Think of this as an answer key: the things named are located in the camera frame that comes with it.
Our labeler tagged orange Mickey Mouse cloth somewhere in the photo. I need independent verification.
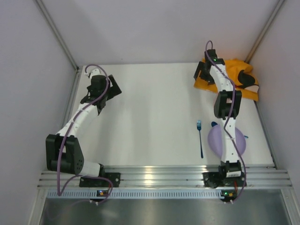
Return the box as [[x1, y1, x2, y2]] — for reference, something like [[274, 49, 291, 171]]
[[194, 58, 259, 101]]

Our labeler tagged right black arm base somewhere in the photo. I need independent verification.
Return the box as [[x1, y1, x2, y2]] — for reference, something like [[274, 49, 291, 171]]
[[202, 172, 246, 188]]

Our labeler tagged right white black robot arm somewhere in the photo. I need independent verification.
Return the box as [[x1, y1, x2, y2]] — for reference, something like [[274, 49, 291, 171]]
[[194, 49, 242, 178]]

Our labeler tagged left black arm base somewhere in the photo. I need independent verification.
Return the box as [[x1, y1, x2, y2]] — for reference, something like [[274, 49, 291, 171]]
[[79, 172, 121, 188]]

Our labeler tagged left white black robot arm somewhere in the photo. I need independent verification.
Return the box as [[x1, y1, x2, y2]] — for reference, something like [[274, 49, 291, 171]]
[[45, 75, 122, 177]]

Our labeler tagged blue plastic fork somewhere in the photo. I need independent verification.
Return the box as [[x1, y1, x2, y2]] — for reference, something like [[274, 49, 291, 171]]
[[197, 120, 204, 158]]

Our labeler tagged lilac plastic plate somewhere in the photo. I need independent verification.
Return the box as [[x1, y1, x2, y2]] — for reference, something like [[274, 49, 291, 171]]
[[208, 124, 246, 158]]

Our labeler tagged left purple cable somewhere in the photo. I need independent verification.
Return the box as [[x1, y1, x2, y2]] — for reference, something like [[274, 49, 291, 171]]
[[56, 64, 113, 207]]

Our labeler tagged purple cable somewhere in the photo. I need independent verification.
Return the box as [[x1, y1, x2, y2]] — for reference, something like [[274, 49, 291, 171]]
[[204, 40, 247, 204], [56, 64, 113, 207]]

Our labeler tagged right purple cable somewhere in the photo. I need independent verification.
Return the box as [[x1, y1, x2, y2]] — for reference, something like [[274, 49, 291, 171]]
[[204, 40, 247, 204]]

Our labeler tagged aluminium mounting rail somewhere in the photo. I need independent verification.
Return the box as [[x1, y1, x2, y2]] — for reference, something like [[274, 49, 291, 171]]
[[37, 165, 293, 188]]

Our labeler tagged slotted grey cable duct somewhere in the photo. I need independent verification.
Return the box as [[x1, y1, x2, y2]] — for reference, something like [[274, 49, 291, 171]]
[[47, 189, 235, 199]]

